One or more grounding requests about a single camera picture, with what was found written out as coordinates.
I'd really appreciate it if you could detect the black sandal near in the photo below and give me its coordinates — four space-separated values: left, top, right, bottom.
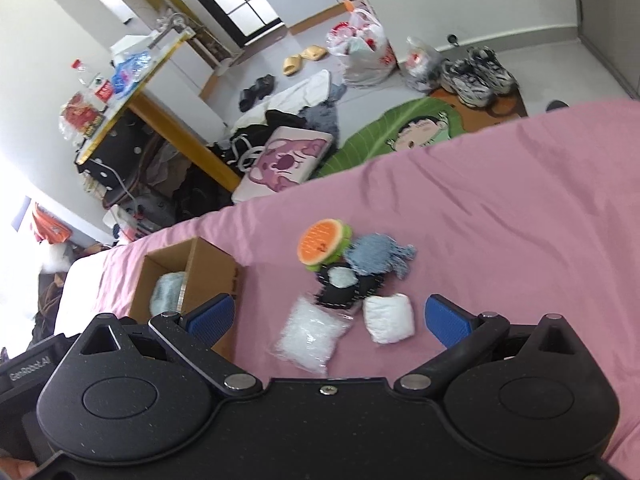
239 87 257 113

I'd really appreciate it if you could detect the clear water bottle red cap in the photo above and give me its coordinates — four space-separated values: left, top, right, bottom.
72 58 100 88

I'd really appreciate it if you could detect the large white plastic bag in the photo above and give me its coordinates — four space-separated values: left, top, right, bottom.
326 8 397 88

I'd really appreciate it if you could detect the yellow frame table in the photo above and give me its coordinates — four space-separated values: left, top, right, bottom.
76 28 240 192

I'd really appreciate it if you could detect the yellow slipper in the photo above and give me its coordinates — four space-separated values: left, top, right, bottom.
299 44 329 62
282 54 303 77

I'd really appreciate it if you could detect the white soft pad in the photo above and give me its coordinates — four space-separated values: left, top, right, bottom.
362 294 416 344

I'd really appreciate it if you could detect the blue plastic bag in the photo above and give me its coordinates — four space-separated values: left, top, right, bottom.
111 50 153 98

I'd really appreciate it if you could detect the left grey sneaker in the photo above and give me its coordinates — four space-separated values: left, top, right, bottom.
440 60 496 108

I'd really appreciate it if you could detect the small clear plastic bag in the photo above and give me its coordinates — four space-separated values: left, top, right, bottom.
404 36 444 94

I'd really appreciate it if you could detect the pink bear cushion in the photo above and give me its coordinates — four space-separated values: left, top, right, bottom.
231 126 334 204

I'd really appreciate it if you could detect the black white tote bag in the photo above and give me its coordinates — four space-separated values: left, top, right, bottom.
208 110 307 176

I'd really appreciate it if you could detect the black polka dot chair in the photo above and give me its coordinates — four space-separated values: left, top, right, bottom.
74 110 165 200

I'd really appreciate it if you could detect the right grey sneaker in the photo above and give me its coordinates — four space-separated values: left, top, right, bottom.
468 47 518 96

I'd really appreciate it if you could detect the yellow slipper far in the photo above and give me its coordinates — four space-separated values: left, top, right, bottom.
299 44 329 62

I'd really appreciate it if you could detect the black sandal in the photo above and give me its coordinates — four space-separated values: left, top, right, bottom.
254 74 276 100
239 87 257 113

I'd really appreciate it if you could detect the yellow slipper near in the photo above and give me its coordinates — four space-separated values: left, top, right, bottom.
282 54 303 77

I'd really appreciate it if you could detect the white towel on floor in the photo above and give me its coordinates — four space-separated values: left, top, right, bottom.
230 70 332 132

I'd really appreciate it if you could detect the red snack packet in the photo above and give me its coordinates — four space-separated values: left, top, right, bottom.
58 92 104 142

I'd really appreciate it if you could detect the burger plush toy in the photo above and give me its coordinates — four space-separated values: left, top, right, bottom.
296 219 352 272

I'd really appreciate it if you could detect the green leaf cartoon rug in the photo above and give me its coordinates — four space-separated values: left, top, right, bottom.
312 98 464 178

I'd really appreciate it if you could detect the pink bed sheet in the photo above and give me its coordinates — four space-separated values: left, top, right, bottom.
54 98 640 480

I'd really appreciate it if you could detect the black stitched plush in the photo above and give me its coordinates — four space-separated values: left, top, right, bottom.
316 262 385 310

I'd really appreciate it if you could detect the clear bag white stuffing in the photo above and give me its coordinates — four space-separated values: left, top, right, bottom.
272 296 354 377

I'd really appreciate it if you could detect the grey fluffy floor cloth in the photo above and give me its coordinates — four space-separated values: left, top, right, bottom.
297 84 347 146

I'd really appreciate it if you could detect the black round floor object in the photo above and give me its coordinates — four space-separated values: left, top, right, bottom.
546 100 568 113

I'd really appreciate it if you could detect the grey fluffy plush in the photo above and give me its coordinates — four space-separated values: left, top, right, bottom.
149 271 186 316

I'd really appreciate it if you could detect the brown cardboard box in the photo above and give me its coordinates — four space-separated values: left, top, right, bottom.
127 235 241 361

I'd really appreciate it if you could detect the black sandal far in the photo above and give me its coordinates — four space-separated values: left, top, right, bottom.
254 74 276 100

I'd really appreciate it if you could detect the orange hanging bag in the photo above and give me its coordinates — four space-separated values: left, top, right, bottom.
30 204 73 245

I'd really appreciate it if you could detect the grey sneaker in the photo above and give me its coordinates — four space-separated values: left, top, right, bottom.
468 47 518 96
440 60 496 108

